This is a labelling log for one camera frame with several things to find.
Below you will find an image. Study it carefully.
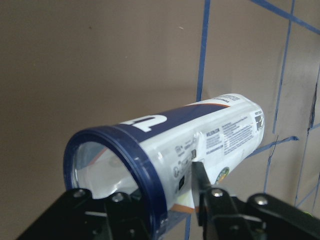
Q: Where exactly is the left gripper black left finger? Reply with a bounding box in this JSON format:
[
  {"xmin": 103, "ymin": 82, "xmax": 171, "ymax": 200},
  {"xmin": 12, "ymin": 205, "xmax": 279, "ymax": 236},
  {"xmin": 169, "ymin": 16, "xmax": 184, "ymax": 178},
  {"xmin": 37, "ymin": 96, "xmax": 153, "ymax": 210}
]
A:
[{"xmin": 18, "ymin": 188, "xmax": 152, "ymax": 240}]

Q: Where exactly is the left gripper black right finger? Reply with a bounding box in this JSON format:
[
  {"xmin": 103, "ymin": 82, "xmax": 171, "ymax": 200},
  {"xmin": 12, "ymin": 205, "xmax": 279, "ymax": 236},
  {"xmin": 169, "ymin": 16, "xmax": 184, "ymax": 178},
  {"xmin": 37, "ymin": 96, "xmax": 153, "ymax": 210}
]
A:
[{"xmin": 191, "ymin": 162, "xmax": 320, "ymax": 240}]

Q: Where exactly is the white blue tennis ball can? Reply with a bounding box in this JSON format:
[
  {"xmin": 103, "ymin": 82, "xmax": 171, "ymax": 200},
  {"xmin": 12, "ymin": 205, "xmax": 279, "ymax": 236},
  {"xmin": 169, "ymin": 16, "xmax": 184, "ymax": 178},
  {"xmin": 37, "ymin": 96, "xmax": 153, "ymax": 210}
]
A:
[{"xmin": 63, "ymin": 93, "xmax": 265, "ymax": 240}]

